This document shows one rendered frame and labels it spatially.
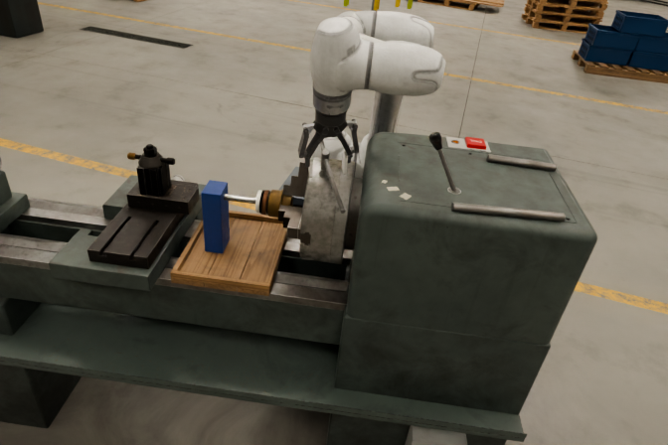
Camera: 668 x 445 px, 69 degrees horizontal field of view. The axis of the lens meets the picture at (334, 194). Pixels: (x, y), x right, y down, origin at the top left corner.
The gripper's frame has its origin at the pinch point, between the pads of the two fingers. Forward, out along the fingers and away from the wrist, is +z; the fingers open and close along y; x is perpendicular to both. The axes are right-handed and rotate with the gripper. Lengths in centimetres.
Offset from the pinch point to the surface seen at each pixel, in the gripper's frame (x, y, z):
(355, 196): -1.6, 8.3, 11.6
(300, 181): 9.7, -5.9, 15.4
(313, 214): -6.9, -4.6, 11.2
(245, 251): 4.1, -25.0, 40.5
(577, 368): -18, 129, 140
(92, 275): -3, -69, 33
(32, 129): 258, -197, 189
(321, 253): -12.1, -2.9, 23.0
